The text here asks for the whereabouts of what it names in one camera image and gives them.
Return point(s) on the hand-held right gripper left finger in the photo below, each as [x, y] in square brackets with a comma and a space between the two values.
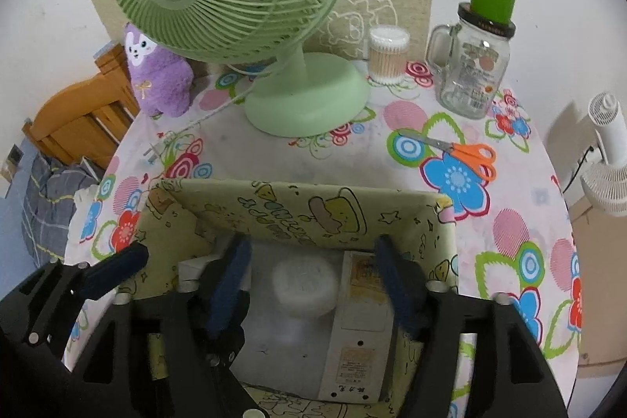
[228, 290]

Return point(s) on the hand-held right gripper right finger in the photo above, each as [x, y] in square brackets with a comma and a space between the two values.
[399, 286]

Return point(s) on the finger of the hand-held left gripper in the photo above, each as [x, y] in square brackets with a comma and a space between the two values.
[115, 266]

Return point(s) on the white round jar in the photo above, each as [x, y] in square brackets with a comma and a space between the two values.
[303, 290]

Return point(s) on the white remote control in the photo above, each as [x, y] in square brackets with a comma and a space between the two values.
[352, 349]

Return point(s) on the printed fabric storage box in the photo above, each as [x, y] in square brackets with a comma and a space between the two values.
[294, 207]

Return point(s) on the grey plaid blanket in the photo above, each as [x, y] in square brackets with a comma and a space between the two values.
[49, 202]

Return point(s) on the floral tablecloth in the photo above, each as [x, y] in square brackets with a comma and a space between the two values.
[343, 163]

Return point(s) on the wooden chair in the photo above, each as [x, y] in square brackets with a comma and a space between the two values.
[73, 124]

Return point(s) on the purple plush bunny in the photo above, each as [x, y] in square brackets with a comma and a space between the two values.
[156, 75]

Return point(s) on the beige door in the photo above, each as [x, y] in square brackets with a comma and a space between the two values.
[602, 300]

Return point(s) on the glass mug jar green lid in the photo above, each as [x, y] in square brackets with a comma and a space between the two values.
[468, 75]

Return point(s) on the clear cotton swab jar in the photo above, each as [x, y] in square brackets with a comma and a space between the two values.
[388, 60]

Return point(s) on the white standing fan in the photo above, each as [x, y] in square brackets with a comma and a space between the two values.
[607, 188]

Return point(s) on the wall socket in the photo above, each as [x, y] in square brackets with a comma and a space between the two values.
[14, 153]

